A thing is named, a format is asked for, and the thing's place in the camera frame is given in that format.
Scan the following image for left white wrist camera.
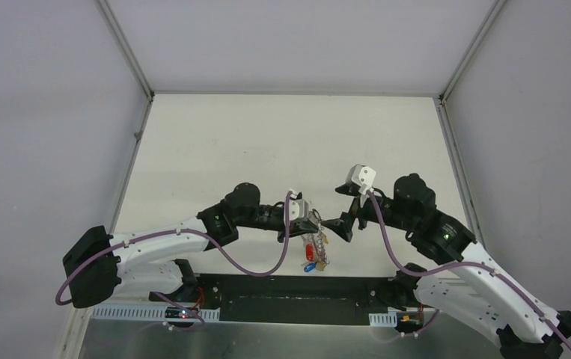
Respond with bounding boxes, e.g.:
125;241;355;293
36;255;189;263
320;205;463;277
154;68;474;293
284;188;311;223

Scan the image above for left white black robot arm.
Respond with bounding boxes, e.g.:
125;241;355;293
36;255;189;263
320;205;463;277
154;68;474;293
55;182;320;308

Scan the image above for yellow tag key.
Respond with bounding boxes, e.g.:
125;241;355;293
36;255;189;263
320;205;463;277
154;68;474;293
320;233;329;245

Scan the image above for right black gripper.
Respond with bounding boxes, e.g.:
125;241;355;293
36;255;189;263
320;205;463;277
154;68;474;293
320;183;417;242

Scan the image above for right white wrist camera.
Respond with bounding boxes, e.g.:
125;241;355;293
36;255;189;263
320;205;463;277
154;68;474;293
346;164;377;195

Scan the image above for right white cable duct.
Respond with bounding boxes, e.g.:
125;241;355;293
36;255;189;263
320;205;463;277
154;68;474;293
368;312;398;328

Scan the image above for metal disc with keyrings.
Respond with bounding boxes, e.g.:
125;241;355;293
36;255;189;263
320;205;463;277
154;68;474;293
302;209;330;268

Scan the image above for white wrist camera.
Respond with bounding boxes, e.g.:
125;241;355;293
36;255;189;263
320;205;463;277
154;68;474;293
284;188;311;223
346;164;377;195

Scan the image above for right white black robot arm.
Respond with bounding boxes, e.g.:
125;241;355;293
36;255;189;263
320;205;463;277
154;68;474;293
324;166;571;358

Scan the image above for red capped key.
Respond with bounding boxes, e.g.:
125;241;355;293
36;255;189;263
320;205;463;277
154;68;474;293
305;245;316;262

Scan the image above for blue key tag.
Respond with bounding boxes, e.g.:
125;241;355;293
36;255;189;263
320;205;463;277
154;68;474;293
303;263;316;273

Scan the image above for left white cable duct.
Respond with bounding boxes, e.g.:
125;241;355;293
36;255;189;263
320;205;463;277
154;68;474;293
91;304;198;322

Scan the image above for white cable duct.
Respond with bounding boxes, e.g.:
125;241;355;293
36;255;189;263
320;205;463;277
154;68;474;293
368;312;398;328
91;304;198;322

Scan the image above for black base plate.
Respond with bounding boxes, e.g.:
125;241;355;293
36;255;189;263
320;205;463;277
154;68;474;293
168;274;420;325

